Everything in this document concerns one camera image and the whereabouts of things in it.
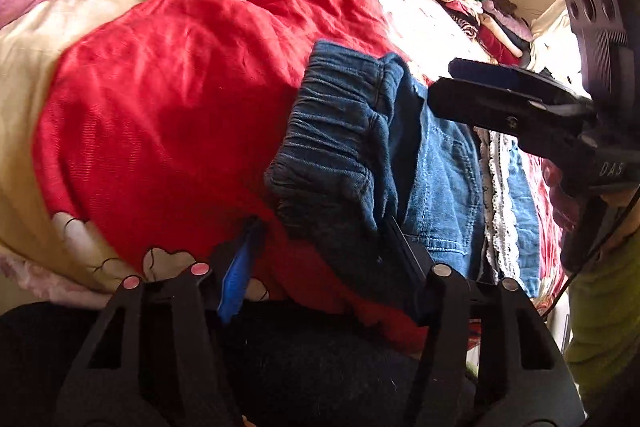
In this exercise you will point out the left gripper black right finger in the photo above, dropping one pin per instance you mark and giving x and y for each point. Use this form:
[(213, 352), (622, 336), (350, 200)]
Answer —
[(415, 264)]

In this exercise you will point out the green sleeve right forearm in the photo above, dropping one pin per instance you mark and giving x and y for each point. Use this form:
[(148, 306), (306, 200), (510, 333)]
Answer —
[(604, 312)]

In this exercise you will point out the person's black trouser legs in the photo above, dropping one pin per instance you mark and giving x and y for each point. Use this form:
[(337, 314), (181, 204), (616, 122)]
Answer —
[(274, 364)]

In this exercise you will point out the person's right hand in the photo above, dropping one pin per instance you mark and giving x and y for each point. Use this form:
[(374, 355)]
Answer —
[(566, 211)]

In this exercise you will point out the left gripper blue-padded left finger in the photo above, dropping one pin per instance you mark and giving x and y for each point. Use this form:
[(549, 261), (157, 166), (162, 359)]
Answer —
[(235, 265)]

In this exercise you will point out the blue denim lace-trimmed pants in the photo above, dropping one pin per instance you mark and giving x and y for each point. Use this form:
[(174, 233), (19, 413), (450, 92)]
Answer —
[(362, 146)]

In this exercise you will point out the stack of folded clothes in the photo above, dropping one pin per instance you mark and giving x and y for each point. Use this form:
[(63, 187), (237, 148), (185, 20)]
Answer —
[(495, 26)]

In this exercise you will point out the red floral bedspread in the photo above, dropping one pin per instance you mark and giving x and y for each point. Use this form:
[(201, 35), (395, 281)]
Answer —
[(136, 135)]

